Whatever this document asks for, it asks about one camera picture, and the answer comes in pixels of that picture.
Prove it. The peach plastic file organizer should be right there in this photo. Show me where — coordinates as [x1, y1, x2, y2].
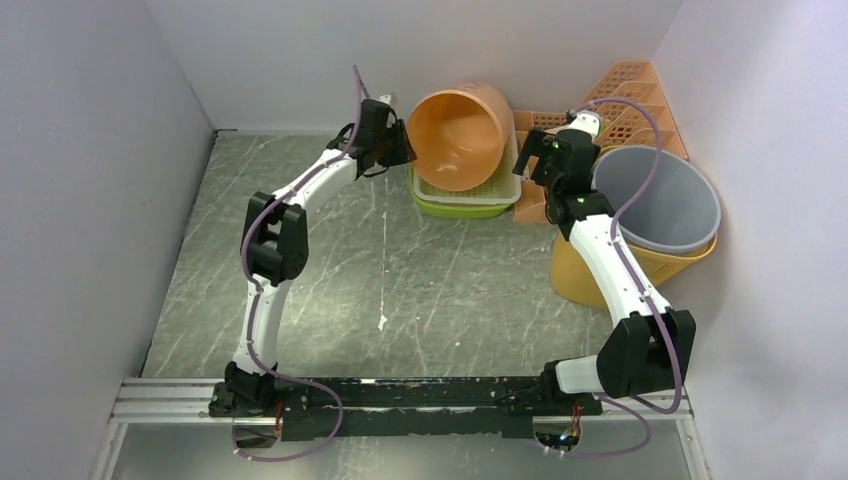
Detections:
[513, 60, 688, 223]

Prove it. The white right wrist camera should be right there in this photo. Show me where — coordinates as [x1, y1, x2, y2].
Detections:
[566, 110, 603, 140]

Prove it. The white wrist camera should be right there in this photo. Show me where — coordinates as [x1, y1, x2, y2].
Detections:
[566, 110, 603, 140]
[377, 93, 397, 108]

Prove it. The green tray under basket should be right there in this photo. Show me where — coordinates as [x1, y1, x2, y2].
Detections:
[407, 168, 521, 220]

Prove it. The yellow slatted waste basket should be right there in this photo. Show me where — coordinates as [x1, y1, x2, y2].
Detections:
[550, 234, 718, 310]

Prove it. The aluminium rail frame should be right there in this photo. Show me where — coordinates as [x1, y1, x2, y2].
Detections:
[92, 378, 711, 479]

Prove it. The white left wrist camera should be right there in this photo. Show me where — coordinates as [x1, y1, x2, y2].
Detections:
[377, 93, 397, 108]

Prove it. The large orange plastic bucket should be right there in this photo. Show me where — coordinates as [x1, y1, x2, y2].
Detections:
[407, 82, 513, 192]

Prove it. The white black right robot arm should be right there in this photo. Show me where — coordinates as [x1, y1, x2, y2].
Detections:
[513, 128, 695, 414]

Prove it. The grey plastic bin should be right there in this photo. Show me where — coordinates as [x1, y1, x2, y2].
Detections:
[593, 145, 721, 254]

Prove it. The white perforated basket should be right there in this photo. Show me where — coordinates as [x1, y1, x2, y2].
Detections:
[409, 129, 523, 206]

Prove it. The black base bar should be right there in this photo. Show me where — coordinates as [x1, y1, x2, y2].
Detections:
[208, 373, 602, 441]

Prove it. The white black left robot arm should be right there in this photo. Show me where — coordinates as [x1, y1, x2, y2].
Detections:
[209, 94, 415, 417]

